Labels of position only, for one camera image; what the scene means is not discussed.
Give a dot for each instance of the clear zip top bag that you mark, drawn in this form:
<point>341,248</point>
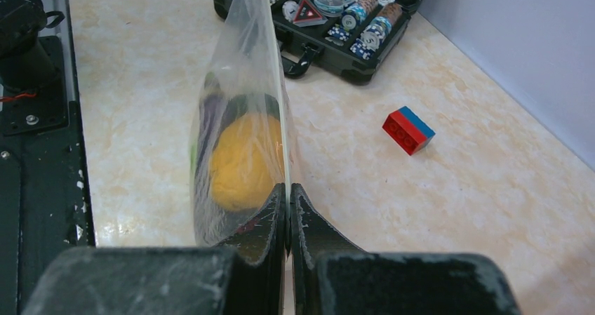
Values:
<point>247,62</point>

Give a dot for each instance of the red blue toy brick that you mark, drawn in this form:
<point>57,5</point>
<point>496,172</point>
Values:
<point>410,132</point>

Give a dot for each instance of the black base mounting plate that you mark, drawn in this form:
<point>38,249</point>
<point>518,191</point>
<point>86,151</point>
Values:
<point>45,201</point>

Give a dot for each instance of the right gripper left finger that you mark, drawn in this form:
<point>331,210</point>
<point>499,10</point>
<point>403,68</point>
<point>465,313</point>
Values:
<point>240,275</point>

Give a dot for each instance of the purple toy eggplant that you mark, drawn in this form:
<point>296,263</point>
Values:
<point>206,117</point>

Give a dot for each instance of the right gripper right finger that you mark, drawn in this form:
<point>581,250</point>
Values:
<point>332,275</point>

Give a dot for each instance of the black poker chip case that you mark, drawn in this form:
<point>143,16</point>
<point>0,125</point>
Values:
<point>349,38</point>

